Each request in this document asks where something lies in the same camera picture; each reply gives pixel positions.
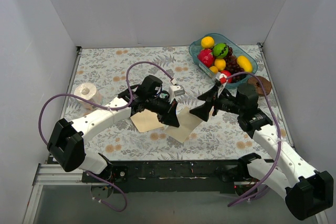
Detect beige paper envelope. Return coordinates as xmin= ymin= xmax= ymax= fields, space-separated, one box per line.
xmin=130 ymin=110 xmax=166 ymax=133

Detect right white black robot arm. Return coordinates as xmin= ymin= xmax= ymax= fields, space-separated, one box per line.
xmin=190 ymin=83 xmax=334 ymax=220

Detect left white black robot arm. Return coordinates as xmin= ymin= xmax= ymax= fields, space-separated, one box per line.
xmin=47 ymin=75 xmax=184 ymax=182

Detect red apple toy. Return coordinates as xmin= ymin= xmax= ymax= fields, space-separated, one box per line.
xmin=221 ymin=70 xmax=232 ymax=83

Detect floral patterned table mat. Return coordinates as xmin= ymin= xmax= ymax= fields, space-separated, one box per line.
xmin=72 ymin=46 xmax=268 ymax=161

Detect small orange lemon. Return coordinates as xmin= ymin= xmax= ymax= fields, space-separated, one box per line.
xmin=209 ymin=66 xmax=218 ymax=74

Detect small yellow lemon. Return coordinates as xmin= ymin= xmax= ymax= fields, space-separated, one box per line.
xmin=214 ymin=59 xmax=226 ymax=71

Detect dark purple grapes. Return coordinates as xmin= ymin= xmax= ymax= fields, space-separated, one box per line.
xmin=224 ymin=47 xmax=246 ymax=83

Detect red strawberry toy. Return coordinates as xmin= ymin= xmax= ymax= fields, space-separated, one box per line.
xmin=197 ymin=49 xmax=215 ymax=68

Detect yellow mango toy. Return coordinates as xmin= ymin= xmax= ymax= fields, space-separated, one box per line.
xmin=236 ymin=55 xmax=254 ymax=72

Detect green watermelon toy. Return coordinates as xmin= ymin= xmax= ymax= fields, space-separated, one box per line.
xmin=213 ymin=43 xmax=229 ymax=59

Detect teal plastic fruit basket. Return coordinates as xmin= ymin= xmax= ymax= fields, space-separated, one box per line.
xmin=189 ymin=33 xmax=258 ymax=79

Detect yellow orange fruit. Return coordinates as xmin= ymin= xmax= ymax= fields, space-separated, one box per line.
xmin=201 ymin=36 xmax=215 ymax=49

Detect white toilet paper roll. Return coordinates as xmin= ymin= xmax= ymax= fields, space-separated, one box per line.
xmin=73 ymin=82 xmax=102 ymax=111

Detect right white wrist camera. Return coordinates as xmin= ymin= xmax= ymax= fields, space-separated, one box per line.
xmin=213 ymin=72 xmax=227 ymax=87

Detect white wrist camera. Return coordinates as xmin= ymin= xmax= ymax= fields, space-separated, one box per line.
xmin=168 ymin=85 xmax=185 ymax=98
xmin=213 ymin=72 xmax=227 ymax=87

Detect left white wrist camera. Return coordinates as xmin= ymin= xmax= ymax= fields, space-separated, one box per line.
xmin=168 ymin=85 xmax=185 ymax=98

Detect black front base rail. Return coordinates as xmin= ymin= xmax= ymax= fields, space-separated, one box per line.
xmin=81 ymin=159 xmax=263 ymax=195

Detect aluminium frame profile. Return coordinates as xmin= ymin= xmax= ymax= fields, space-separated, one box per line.
xmin=22 ymin=163 xmax=92 ymax=224

